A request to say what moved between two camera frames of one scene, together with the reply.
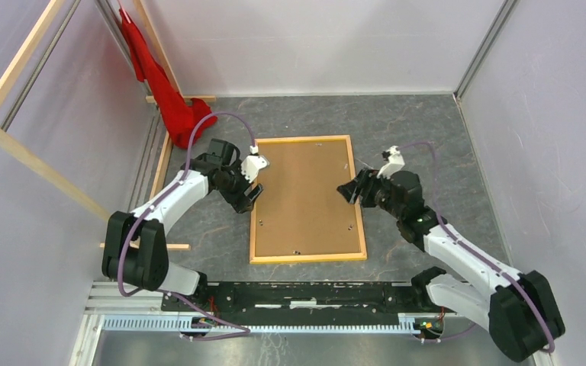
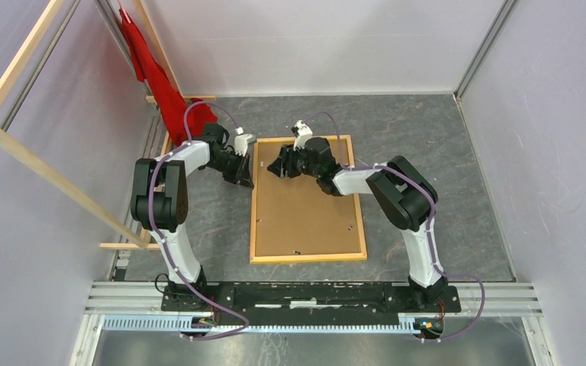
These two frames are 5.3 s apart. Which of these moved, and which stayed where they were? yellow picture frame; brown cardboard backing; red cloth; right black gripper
Moved: right black gripper
Stayed: red cloth; yellow picture frame; brown cardboard backing
